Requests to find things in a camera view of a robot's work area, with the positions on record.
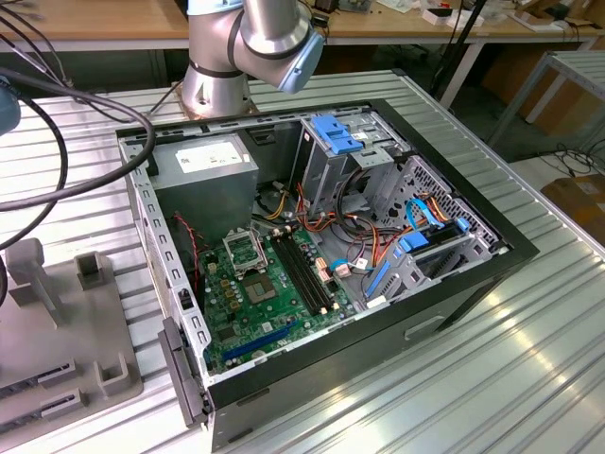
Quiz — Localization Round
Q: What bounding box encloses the metal locking lever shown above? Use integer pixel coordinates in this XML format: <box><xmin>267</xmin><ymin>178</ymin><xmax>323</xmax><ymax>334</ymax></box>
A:
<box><xmin>253</xmin><ymin>230</ymin><xmax>268</xmax><ymax>276</ymax></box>

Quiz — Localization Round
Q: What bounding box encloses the metal socket cover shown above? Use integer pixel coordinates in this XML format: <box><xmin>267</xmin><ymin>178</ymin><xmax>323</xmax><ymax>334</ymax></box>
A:
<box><xmin>221</xmin><ymin>230</ymin><xmax>268</xmax><ymax>278</ymax></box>

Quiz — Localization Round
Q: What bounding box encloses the CPU socket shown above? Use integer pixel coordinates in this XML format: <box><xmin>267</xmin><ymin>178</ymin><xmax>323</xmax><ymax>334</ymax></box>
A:
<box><xmin>242</xmin><ymin>273</ymin><xmax>279</xmax><ymax>307</ymax></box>

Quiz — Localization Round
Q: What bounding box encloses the black RAM slot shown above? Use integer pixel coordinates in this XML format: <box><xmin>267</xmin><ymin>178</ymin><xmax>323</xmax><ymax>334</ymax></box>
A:
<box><xmin>285</xmin><ymin>233</ymin><xmax>331</xmax><ymax>312</ymax></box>
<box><xmin>278</xmin><ymin>235</ymin><xmax>325</xmax><ymax>315</ymax></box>
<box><xmin>291</xmin><ymin>231</ymin><xmax>337</xmax><ymax>309</ymax></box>
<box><xmin>272</xmin><ymin>236</ymin><xmax>320</xmax><ymax>317</ymax></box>

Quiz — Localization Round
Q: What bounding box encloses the grey optical drive bay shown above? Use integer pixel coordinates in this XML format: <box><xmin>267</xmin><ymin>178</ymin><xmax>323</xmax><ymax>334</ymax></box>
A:
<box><xmin>298</xmin><ymin>111</ymin><xmax>410</xmax><ymax>217</ymax></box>

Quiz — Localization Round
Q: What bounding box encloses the blue plastic bay latch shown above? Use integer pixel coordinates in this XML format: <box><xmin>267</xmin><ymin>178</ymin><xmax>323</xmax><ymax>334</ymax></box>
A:
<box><xmin>310</xmin><ymin>114</ymin><xmax>364</xmax><ymax>156</ymax></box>

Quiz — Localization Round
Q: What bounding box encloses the green motherboard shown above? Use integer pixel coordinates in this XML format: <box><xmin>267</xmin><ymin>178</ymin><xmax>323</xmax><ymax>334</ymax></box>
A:
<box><xmin>196</xmin><ymin>225</ymin><xmax>361</xmax><ymax>375</ymax></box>

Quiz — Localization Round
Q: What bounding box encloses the grey power supply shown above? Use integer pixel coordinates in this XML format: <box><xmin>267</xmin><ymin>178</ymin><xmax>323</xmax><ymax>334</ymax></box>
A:
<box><xmin>148</xmin><ymin>133</ymin><xmax>260</xmax><ymax>247</ymax></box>

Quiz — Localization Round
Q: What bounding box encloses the hard disk in blue carrier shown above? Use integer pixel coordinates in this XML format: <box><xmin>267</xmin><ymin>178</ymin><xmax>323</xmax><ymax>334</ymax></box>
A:
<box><xmin>398</xmin><ymin>218</ymin><xmax>470</xmax><ymax>260</ymax></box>

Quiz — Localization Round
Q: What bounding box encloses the blue expansion slot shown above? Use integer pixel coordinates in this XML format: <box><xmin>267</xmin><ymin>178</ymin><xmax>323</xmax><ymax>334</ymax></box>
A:
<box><xmin>220</xmin><ymin>320</ymin><xmax>300</xmax><ymax>364</ymax></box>

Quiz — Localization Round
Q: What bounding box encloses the black case fan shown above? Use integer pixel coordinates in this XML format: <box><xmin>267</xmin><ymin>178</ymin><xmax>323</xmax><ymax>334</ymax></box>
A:
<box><xmin>160</xmin><ymin>207</ymin><xmax>207</xmax><ymax>306</ymax></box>

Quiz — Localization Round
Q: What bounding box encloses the black open PC case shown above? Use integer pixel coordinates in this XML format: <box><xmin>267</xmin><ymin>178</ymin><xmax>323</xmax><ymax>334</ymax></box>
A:
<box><xmin>115</xmin><ymin>97</ymin><xmax>540</xmax><ymax>450</ymax></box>

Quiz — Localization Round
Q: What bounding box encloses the grey metal disk bay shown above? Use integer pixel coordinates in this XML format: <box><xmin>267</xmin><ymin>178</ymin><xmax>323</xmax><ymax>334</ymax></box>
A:
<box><xmin>363</xmin><ymin>231</ymin><xmax>510</xmax><ymax>309</ymax></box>

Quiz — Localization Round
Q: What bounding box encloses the dark grey case latch bar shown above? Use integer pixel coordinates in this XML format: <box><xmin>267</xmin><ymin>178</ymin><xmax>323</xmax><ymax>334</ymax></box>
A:
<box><xmin>157</xmin><ymin>315</ymin><xmax>213</xmax><ymax>430</ymax></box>

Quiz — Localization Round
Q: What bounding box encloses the grey parts rack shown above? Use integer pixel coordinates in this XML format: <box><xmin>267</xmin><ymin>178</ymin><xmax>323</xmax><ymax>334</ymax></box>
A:
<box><xmin>0</xmin><ymin>238</ymin><xmax>146</xmax><ymax>426</ymax></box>

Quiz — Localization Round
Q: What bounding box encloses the small white box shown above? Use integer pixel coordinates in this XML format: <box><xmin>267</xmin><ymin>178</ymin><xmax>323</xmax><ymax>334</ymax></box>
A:
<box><xmin>422</xmin><ymin>7</ymin><xmax>485</xmax><ymax>28</ymax></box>

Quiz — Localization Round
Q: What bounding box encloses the labelled brown cardboard box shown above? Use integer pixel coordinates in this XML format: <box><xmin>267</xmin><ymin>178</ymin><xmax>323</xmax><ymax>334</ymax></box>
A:
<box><xmin>540</xmin><ymin>173</ymin><xmax>605</xmax><ymax>234</ymax></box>

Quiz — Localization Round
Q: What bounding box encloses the long wooden desk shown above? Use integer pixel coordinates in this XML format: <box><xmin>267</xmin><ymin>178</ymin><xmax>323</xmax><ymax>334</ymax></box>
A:
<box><xmin>0</xmin><ymin>0</ymin><xmax>605</xmax><ymax>54</ymax></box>

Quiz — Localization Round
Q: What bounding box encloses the large brown cardboard box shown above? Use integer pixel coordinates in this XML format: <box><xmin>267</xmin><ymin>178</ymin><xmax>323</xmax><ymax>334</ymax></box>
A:
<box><xmin>481</xmin><ymin>46</ymin><xmax>597</xmax><ymax>139</ymax></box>

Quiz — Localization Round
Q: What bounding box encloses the grey slatted side table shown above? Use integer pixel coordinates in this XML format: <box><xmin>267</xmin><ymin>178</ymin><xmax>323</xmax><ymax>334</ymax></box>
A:
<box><xmin>489</xmin><ymin>49</ymin><xmax>605</xmax><ymax>148</ymax></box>

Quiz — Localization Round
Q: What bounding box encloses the red orange wire bundle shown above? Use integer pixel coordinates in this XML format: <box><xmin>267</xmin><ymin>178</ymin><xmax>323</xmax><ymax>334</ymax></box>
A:
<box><xmin>293</xmin><ymin>182</ymin><xmax>340</xmax><ymax>234</ymax></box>

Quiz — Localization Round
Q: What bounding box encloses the yellow black wire bundle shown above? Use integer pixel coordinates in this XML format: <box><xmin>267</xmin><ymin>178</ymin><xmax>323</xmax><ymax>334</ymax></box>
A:
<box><xmin>257</xmin><ymin>186</ymin><xmax>289</xmax><ymax>222</ymax></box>

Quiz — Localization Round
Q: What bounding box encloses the light blue wire white plug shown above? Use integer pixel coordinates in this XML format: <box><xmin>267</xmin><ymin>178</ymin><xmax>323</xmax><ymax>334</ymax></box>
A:
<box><xmin>327</xmin><ymin>257</ymin><xmax>352</xmax><ymax>279</ymax></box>

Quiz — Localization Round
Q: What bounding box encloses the orange black wire bundle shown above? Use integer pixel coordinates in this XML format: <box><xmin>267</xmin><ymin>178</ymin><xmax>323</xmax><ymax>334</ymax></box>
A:
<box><xmin>347</xmin><ymin>215</ymin><xmax>413</xmax><ymax>271</ymax></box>

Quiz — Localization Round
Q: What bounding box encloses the blue plastic rail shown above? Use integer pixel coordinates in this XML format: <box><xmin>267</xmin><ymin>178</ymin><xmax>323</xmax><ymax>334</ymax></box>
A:
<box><xmin>364</xmin><ymin>261</ymin><xmax>394</xmax><ymax>300</ymax></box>

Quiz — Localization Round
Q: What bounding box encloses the red black twisted wire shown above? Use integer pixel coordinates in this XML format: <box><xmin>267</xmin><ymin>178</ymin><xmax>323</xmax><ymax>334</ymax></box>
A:
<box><xmin>172</xmin><ymin>212</ymin><xmax>203</xmax><ymax>286</ymax></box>

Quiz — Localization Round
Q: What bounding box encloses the blue flat data wire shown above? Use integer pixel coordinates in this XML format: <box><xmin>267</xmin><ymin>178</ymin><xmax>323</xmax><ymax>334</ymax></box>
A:
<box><xmin>405</xmin><ymin>197</ymin><xmax>446</xmax><ymax>234</ymax></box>

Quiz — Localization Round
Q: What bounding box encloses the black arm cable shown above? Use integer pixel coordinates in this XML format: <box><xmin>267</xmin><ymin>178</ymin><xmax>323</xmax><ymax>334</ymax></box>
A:
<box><xmin>0</xmin><ymin>94</ymin><xmax>67</xmax><ymax>251</ymax></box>
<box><xmin>0</xmin><ymin>65</ymin><xmax>157</xmax><ymax>213</ymax></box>

